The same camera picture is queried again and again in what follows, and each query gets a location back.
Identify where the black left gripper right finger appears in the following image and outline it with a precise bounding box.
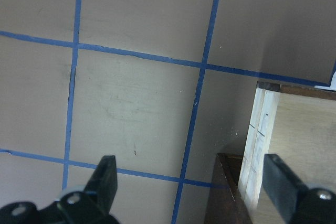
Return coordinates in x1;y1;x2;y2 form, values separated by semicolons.
262;154;308;223

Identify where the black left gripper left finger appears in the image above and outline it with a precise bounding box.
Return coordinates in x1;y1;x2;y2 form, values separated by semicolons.
84;155;118;215

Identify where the light wooden drawer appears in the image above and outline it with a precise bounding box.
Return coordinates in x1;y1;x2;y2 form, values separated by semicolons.
238;81;335;223

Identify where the dark brown wooden cabinet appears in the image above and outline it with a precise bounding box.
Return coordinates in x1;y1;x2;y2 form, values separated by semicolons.
204;153;252;223

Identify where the white plastic drawer handle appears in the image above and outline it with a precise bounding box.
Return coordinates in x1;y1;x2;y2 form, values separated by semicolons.
314;72;336;91

